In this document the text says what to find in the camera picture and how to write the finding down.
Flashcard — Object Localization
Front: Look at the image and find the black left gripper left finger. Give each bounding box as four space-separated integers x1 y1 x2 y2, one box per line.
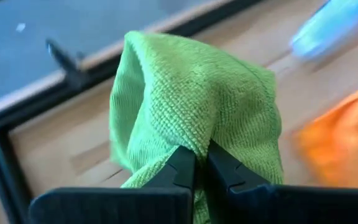
29 145 196 224

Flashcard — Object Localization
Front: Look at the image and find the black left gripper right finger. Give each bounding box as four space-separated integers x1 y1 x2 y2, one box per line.
205 139 358 224

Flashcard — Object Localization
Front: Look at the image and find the orange microfiber towel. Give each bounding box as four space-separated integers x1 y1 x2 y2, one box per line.
292 84 358 190

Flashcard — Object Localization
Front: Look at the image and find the green microfiber towel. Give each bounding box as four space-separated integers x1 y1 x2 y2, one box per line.
109 30 285 224

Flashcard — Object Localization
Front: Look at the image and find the pale blue spray bottle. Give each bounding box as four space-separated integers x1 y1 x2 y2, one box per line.
289 0 358 62

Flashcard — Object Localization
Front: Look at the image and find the black aluminium table frame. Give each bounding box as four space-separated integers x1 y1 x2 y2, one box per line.
0 0 265 224

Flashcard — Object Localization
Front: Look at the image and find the black frame clamp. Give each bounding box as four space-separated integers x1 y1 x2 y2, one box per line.
45 37 90 91

